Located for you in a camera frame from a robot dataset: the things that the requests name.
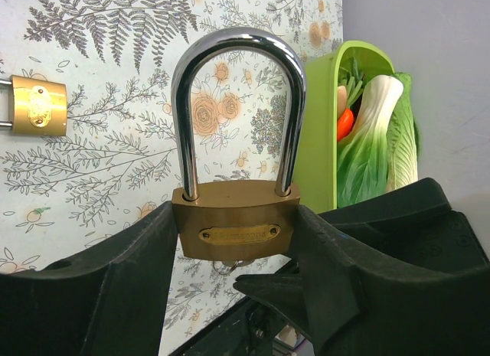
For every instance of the orange toy carrot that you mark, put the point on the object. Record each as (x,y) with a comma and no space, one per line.
(344,124)

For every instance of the green toy napa cabbage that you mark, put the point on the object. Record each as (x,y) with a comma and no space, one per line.
(402,140)

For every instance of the floral table mat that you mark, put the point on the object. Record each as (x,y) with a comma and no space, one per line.
(118,160)

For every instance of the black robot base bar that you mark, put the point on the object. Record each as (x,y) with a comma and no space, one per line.
(247,328)

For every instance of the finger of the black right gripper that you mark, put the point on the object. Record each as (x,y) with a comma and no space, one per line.
(280,292)

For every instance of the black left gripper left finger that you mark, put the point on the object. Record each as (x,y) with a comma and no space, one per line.
(109,299)

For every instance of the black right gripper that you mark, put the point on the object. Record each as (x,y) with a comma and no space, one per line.
(413,224)

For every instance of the green plastic basket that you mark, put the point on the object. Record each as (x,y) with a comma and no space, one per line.
(316,162)

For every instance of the large brass padlock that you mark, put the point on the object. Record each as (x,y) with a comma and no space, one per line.
(237,219)

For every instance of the silver key with ring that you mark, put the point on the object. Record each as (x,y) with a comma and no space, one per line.
(229,266)

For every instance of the toy bok choy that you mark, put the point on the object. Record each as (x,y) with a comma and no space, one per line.
(362,154)

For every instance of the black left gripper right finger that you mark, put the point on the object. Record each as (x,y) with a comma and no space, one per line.
(360,301)

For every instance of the small brass padlock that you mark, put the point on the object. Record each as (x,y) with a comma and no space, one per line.
(35,107)

